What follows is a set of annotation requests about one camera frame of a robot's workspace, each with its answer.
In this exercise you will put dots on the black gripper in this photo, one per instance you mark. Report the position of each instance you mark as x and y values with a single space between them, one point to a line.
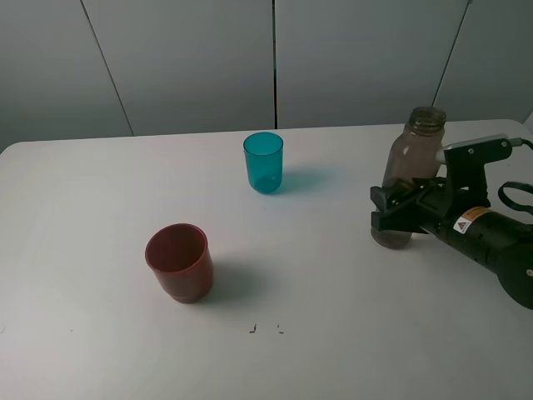
461 220

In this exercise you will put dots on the smoky translucent plastic bottle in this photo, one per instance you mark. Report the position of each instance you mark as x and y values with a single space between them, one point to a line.
413 154

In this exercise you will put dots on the teal translucent plastic cup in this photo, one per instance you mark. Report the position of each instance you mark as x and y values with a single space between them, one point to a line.
264 159

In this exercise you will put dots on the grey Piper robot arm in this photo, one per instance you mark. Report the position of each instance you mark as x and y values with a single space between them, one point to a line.
514 270

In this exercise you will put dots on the red plastic cup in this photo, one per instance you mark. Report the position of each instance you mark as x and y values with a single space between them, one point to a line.
179 257

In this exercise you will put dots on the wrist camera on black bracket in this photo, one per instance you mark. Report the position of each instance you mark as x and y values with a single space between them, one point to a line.
465 168

